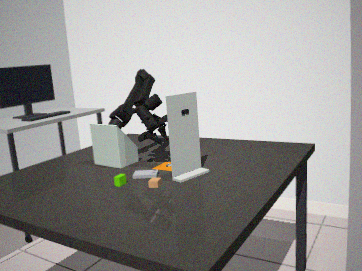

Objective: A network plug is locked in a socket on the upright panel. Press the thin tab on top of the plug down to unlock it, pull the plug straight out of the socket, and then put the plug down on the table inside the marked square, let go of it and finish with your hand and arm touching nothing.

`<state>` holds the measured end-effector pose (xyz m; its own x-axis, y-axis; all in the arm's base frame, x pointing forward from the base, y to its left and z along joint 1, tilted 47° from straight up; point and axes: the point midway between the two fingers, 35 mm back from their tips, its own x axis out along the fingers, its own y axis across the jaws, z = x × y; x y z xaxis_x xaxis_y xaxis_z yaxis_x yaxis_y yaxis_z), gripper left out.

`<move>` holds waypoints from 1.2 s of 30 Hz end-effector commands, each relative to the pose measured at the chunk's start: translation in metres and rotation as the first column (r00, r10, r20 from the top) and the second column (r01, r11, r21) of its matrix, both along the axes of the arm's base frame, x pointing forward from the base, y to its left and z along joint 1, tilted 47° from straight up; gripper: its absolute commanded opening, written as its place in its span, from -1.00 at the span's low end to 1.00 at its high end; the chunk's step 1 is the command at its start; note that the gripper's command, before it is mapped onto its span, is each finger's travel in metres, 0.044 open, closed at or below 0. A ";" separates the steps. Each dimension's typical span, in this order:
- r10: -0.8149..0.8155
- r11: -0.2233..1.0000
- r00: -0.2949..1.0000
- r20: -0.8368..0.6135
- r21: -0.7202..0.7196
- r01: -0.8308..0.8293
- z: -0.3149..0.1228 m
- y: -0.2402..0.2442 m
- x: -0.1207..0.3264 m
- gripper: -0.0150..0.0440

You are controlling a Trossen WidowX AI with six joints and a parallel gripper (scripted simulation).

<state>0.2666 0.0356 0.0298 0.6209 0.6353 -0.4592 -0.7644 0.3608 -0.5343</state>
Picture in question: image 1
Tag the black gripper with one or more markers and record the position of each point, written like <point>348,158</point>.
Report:
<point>150,122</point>

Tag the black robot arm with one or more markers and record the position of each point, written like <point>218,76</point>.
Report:
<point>139,97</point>

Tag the small green block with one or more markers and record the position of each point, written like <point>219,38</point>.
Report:
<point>119,180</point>

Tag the orange flat square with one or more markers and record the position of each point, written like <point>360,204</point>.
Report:
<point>163,167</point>

